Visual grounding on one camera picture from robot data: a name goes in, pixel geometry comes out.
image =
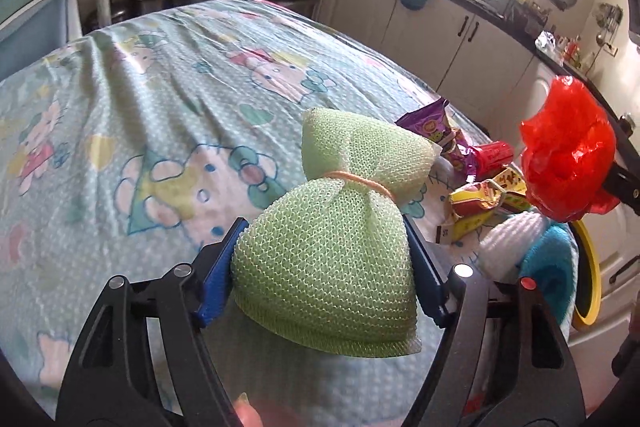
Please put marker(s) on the white mesh scrubber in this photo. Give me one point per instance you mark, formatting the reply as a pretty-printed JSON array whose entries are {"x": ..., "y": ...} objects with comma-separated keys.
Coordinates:
[{"x": 505, "y": 242}]

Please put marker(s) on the yellow red snack wrapper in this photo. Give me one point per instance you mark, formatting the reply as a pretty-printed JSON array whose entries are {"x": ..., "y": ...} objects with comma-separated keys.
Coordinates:
[{"x": 485, "y": 197}]

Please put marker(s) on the white plastic bag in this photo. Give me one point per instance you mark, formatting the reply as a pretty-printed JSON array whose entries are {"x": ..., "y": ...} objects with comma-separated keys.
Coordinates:
[{"x": 547, "y": 42}]

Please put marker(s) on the yellow bin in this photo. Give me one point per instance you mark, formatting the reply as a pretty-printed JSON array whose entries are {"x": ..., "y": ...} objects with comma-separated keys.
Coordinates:
[{"x": 589, "y": 287}]

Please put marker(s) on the purple snack wrapper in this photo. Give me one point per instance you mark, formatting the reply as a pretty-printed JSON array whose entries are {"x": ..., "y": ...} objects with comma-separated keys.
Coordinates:
[{"x": 435, "y": 122}]

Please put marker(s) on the green mesh scrubber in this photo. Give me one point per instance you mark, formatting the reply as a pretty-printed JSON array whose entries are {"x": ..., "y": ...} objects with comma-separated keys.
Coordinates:
[{"x": 325, "y": 257}]

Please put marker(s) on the hanging kitchen utensils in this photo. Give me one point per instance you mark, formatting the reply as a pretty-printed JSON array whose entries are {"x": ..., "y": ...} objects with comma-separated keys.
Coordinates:
[{"x": 607, "y": 17}]

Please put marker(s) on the blue mesh scrubber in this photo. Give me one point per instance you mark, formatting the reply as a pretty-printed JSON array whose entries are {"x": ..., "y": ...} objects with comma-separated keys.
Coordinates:
[{"x": 547, "y": 277}]

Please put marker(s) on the black kitchen countertop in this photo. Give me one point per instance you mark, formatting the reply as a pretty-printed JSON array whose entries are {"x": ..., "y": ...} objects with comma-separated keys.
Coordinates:
[{"x": 505, "y": 19}]

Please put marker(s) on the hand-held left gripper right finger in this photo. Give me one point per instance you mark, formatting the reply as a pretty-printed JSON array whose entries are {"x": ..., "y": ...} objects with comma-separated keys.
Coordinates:
[{"x": 426, "y": 279}]

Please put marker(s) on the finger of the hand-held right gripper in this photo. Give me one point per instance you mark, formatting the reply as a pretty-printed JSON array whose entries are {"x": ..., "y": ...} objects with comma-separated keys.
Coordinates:
[
  {"x": 625, "y": 187},
  {"x": 629, "y": 129}
]

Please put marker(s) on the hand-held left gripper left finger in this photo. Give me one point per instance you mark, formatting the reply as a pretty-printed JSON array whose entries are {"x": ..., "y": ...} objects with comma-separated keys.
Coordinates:
[{"x": 220, "y": 279}]

